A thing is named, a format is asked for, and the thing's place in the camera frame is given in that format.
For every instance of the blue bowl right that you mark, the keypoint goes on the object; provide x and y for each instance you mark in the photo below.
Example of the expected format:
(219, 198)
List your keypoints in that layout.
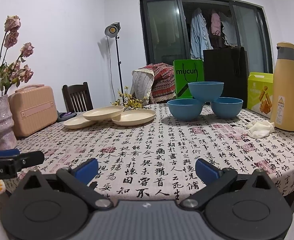
(226, 107)

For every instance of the studio light on stand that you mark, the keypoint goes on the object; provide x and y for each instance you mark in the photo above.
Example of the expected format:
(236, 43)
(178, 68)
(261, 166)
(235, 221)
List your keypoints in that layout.
(112, 32)

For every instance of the pink small suitcase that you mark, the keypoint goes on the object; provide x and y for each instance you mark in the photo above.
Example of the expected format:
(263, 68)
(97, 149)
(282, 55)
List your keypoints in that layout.
(33, 108)

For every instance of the calligraphy print tablecloth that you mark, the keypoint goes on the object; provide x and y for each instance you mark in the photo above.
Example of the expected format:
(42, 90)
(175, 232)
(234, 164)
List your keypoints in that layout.
(157, 160)

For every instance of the hanging light blue shirt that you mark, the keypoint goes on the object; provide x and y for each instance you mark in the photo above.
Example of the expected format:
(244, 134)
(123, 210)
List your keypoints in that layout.
(199, 36)

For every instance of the dark framed glass door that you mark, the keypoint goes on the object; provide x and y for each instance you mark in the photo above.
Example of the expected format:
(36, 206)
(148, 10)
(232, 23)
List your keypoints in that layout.
(166, 28)

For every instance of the dried pink roses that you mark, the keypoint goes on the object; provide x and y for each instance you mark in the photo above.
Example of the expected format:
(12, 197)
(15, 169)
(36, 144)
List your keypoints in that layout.
(14, 70)

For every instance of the yellow-green snack box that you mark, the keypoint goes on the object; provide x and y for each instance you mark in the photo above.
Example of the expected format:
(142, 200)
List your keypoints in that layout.
(259, 93)

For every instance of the dark wooden chair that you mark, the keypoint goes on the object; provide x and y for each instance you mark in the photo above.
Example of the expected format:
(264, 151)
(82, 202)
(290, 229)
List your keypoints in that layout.
(77, 98)

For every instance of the patterned blanket on chair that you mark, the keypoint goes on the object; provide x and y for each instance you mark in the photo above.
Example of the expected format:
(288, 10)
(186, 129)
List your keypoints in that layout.
(154, 82)

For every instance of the yellow thermos jug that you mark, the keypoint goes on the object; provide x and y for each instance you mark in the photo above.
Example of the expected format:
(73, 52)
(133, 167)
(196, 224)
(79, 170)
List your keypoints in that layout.
(282, 114)

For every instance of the yellow flower branch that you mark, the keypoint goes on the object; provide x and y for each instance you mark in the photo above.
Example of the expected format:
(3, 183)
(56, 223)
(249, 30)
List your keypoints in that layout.
(129, 101)

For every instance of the green paper bag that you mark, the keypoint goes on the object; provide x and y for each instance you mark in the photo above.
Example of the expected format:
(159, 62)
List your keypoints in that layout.
(187, 71)

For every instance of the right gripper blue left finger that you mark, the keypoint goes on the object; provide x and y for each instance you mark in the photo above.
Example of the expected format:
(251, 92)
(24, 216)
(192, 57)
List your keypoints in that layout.
(76, 180)

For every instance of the blue bowl top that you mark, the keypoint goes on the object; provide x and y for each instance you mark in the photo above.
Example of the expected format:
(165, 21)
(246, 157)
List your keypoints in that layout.
(206, 91)

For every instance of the blue bowl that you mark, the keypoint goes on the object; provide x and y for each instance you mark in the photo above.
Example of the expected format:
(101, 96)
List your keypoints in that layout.
(185, 109)
(206, 91)
(226, 107)

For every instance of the mottled pink vase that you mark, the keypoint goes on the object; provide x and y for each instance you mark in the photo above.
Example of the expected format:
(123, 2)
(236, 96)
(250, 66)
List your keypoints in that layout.
(7, 138)

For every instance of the hanging pink garment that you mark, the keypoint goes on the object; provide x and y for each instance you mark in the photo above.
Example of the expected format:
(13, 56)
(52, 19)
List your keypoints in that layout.
(215, 24)

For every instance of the cream plate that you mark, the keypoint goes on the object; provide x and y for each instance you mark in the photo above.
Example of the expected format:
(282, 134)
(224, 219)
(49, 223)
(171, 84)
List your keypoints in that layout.
(77, 123)
(134, 117)
(103, 113)

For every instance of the blue bowl left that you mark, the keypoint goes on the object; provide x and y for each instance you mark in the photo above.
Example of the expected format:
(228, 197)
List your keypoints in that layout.
(185, 109)

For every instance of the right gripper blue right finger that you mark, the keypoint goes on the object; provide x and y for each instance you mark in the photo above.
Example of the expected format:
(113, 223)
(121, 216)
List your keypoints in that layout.
(217, 182)

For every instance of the black paper bag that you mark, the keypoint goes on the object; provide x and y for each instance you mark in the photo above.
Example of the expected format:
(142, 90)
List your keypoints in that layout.
(230, 66)

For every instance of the grey purple cloth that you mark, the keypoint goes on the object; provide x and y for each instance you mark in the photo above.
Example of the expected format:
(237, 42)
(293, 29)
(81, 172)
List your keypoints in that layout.
(64, 116)

